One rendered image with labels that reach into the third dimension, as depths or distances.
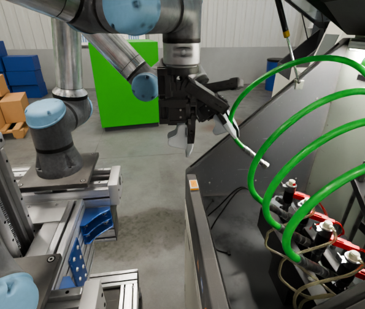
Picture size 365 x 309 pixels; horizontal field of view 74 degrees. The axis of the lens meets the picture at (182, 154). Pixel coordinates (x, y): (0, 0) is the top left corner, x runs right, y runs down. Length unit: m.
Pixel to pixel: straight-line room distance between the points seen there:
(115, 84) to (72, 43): 2.94
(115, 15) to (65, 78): 0.54
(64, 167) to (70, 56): 0.36
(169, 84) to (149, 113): 3.47
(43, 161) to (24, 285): 0.59
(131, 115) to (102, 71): 0.76
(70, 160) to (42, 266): 0.38
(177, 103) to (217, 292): 0.43
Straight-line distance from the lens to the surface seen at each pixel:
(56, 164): 0.88
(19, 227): 0.84
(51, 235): 0.83
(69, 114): 0.89
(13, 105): 4.59
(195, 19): 0.50
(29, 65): 6.69
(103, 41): 0.71
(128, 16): 0.39
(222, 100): 0.55
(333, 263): 0.70
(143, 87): 0.67
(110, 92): 3.85
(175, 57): 0.49
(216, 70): 7.32
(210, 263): 0.67
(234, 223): 0.96
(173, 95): 0.53
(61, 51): 0.91
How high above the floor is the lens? 1.48
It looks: 28 degrees down
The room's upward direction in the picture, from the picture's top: straight up
